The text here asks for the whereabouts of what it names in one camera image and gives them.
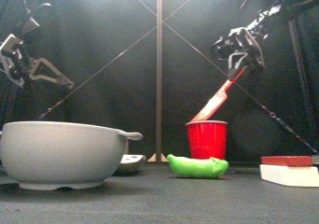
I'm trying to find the red and white toy block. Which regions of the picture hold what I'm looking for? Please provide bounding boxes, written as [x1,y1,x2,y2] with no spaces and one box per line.
[258,155,319,189]

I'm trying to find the grey metal frame pole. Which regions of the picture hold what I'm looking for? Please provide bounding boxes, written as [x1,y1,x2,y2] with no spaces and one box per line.
[146,0,169,164]

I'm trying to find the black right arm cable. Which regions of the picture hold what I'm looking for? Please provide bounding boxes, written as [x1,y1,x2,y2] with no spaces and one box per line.
[236,0,284,21]

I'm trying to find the metal wire turnbuckle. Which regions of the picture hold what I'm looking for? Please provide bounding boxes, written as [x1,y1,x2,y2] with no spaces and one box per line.
[266,110,319,156]
[36,107,54,120]

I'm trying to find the white handled bowl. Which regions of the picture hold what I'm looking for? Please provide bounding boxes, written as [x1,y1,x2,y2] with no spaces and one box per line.
[0,120,144,191]

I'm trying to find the red toy knife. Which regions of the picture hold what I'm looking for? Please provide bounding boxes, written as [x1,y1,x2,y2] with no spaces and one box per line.
[190,67,246,123]

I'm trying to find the white toy kitchen appliance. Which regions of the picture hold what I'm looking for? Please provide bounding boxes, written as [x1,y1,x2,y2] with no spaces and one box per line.
[113,153,146,176]

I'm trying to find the red plastic cup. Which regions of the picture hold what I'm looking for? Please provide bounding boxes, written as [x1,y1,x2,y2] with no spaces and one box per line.
[184,119,229,161]

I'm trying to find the thin diagonal brace wire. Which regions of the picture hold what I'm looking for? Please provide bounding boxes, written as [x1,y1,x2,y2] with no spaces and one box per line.
[38,0,209,119]
[120,0,274,117]

